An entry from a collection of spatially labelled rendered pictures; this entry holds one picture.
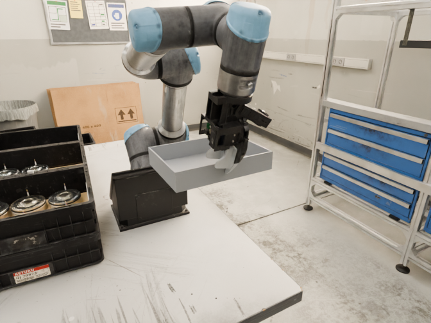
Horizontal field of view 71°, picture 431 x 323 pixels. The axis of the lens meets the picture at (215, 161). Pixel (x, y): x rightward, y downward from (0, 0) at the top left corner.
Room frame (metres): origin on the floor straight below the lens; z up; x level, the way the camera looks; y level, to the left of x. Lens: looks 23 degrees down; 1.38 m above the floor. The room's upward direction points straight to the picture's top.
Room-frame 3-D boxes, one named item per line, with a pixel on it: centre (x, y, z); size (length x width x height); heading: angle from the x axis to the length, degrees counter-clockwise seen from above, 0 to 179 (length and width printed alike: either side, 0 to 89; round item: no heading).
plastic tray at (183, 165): (0.75, 0.02, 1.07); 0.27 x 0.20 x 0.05; 118
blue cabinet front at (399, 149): (1.85, -1.00, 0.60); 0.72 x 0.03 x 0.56; 28
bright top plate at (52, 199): (0.92, 0.52, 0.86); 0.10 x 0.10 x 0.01
